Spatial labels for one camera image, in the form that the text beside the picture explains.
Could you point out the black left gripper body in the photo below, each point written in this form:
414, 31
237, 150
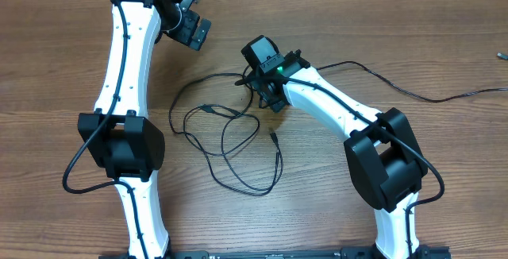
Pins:
182, 26

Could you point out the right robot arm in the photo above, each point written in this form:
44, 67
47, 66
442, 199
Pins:
383, 156

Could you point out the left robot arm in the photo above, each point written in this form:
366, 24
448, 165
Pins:
117, 133

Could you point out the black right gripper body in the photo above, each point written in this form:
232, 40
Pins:
275, 101

